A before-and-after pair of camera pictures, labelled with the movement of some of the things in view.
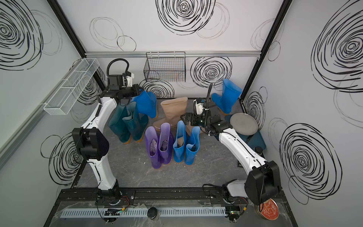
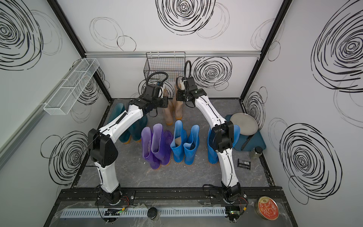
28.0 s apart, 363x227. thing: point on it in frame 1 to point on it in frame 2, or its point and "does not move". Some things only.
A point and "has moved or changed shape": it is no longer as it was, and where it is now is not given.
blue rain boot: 146,103 has moved or changed shape
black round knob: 152,213 does not move
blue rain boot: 179,145 does not move
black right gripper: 193,116 to 178,95
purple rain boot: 166,143 has moved or changed shape
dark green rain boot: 119,124 does not move
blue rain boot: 230,93 to 212,153
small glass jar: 259,150 does not move
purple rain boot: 152,142 has moved or changed shape
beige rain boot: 189,127 to 178,104
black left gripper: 135,88 to 165,101
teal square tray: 255,140 does not move
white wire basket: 61,101 does not move
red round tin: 268,209 does not move
